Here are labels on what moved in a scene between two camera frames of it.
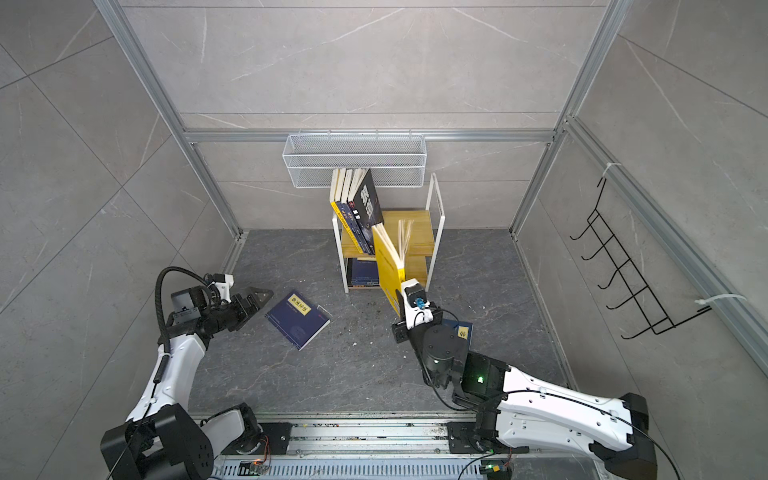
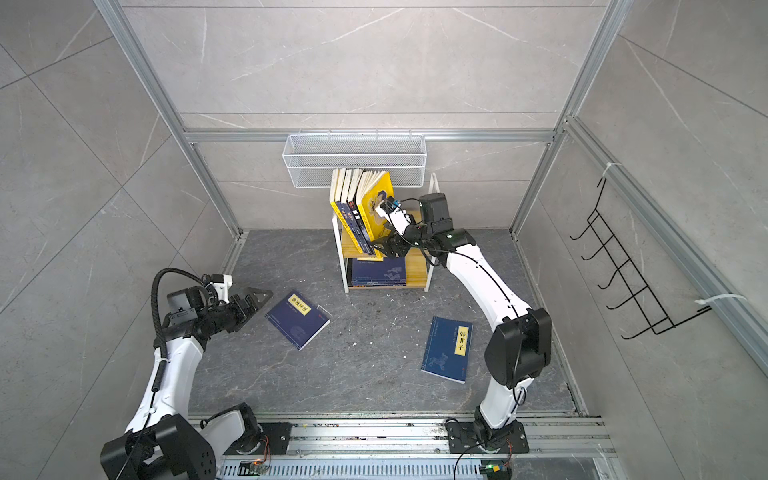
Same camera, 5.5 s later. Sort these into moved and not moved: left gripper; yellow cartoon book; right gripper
Moved: right gripper; yellow cartoon book
Not moved: left gripper
